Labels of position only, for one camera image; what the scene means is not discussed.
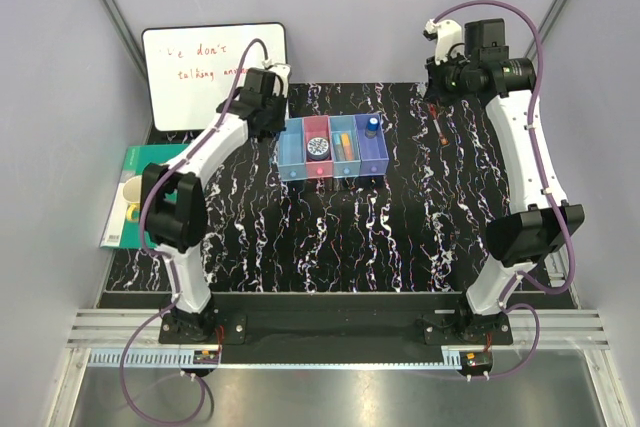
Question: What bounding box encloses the red pencil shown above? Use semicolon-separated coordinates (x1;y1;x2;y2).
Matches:
427;103;449;146

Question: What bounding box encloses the light blue bin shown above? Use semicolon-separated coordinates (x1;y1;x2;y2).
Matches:
277;118;307;182

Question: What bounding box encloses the pink bin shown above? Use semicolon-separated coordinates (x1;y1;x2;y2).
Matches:
303;116;333;179

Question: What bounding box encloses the blue white tape roll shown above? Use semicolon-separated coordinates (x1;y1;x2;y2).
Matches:
306;136;331;162

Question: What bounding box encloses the teal blue bin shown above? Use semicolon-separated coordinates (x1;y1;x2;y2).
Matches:
329;115;361;178

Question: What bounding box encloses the blue white marker pen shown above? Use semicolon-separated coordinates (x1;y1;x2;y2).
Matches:
332;133;345;162

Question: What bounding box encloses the orange highlighter pen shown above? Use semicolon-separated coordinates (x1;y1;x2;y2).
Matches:
340;132;354;161

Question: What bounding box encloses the grey blue glue stick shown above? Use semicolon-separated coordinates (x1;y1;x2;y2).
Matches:
365;116;380;139

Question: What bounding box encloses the purple bin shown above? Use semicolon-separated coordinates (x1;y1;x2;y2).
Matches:
354;113;389;177

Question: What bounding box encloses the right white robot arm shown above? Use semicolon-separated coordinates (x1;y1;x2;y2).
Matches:
424;19;585;344

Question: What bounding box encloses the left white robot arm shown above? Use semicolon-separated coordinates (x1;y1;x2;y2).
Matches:
139;61;291;343

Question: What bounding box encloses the white dry-erase board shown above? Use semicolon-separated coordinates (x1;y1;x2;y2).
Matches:
142;22;287;132

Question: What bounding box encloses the yellow cream mug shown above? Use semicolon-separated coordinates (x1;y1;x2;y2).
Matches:
122;175;142;222

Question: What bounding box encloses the green notebook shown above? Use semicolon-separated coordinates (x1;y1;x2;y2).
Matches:
100;144;187;249

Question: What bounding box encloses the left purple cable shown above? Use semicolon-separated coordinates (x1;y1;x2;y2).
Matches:
119;37;271;423

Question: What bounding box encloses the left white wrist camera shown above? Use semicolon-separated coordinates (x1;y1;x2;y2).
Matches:
262;58;291;86

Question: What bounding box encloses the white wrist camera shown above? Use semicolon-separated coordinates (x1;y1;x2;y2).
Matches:
262;58;291;86
423;19;464;65

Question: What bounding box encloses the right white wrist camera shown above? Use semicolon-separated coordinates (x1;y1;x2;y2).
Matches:
423;19;464;65

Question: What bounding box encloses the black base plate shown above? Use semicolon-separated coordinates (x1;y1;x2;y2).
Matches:
159;293;513;368

